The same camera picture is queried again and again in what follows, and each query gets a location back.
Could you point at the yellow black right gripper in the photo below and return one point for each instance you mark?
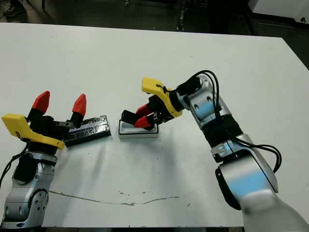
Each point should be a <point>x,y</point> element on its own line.
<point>166,99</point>

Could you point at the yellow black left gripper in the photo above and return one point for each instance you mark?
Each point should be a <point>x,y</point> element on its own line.
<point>21,128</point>

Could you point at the black smartphone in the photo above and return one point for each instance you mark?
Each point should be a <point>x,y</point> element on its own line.
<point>128,117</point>

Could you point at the black box lid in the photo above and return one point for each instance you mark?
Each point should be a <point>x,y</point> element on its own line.
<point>94,131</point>

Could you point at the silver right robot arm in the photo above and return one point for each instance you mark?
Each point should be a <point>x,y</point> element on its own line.
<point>241,164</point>

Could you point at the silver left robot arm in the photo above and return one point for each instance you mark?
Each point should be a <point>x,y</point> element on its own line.
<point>24,193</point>

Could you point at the white box with black rim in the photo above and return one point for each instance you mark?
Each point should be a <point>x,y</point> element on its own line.
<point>130,137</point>

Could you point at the black metal pole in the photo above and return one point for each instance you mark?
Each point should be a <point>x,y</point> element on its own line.
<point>43,4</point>

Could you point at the dark sneaker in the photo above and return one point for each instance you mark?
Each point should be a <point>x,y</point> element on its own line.
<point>13,10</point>

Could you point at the black caster wheel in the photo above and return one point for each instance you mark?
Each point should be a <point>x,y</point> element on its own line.
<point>303,18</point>

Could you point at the black metal rail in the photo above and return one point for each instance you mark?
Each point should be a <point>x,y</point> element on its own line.
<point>181,17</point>

